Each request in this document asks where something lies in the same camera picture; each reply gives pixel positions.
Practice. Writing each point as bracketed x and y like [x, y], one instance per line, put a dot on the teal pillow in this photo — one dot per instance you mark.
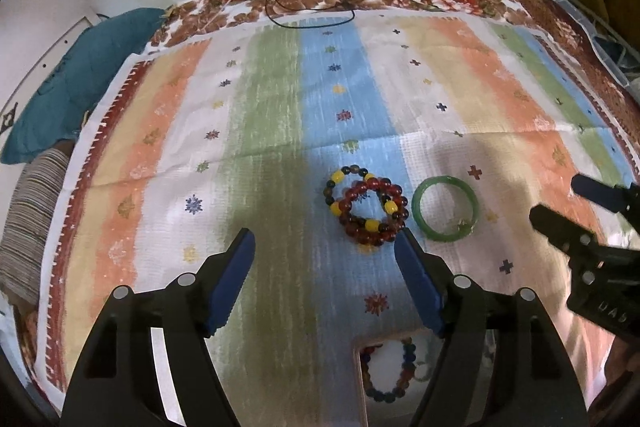
[75, 82]

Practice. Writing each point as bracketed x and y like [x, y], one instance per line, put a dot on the silver metal tin box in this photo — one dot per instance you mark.
[382, 412]

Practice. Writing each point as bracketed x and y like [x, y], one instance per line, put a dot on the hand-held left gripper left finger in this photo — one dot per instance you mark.
[230, 287]

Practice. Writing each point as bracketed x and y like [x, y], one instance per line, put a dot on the grey striped pillow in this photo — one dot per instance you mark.
[30, 217]

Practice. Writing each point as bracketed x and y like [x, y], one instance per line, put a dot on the green jade bangle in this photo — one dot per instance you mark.
[419, 207]

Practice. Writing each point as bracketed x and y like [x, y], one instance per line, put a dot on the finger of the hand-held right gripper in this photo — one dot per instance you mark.
[557, 227]
[600, 194]

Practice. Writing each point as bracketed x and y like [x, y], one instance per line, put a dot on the blue grey container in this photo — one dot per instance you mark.
[607, 37]

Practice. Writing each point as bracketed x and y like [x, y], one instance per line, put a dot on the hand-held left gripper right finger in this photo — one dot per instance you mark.
[417, 287]

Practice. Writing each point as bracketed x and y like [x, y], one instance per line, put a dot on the colourful striped cloth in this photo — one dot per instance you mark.
[280, 107]

